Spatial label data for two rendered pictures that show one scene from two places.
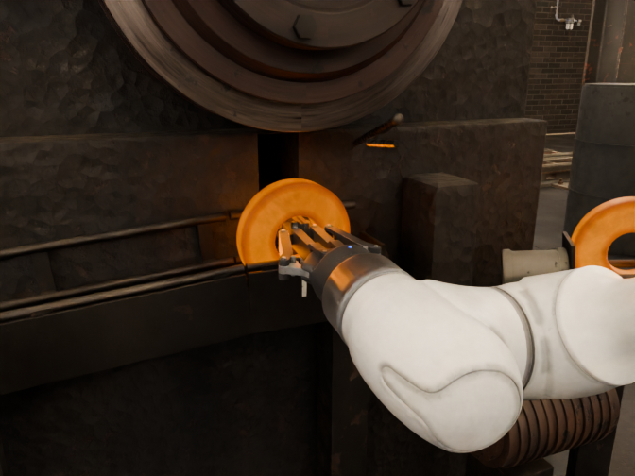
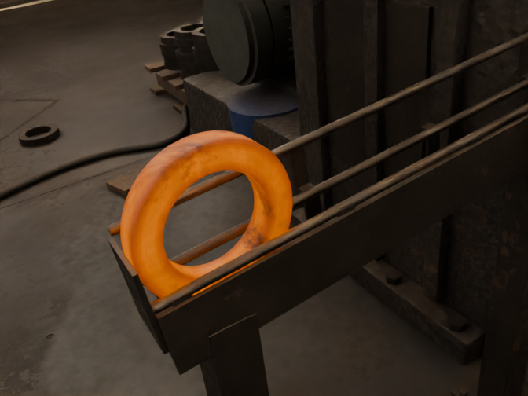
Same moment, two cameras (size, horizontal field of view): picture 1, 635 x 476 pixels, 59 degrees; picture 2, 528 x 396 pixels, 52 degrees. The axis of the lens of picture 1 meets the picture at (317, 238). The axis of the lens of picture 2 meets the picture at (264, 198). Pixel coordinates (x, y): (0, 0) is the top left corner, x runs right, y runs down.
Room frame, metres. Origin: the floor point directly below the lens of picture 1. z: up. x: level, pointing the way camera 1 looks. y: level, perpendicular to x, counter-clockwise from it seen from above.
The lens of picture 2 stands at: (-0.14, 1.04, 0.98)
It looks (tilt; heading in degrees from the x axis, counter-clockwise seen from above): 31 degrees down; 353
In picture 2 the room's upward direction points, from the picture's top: 7 degrees counter-clockwise
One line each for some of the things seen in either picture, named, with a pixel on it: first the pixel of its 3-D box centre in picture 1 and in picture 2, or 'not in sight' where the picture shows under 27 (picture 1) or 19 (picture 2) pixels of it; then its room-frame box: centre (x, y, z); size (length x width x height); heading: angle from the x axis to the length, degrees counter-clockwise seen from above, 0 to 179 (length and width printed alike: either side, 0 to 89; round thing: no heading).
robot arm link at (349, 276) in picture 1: (369, 301); not in sight; (0.51, -0.05, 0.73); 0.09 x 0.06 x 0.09; 111
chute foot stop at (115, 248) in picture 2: not in sight; (138, 296); (0.31, 1.13, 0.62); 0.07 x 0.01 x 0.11; 21
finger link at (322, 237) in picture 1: (328, 248); not in sight; (0.65, -0.01, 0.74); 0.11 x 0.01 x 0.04; 20
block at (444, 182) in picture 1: (435, 253); not in sight; (0.83, -0.18, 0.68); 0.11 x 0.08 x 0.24; 21
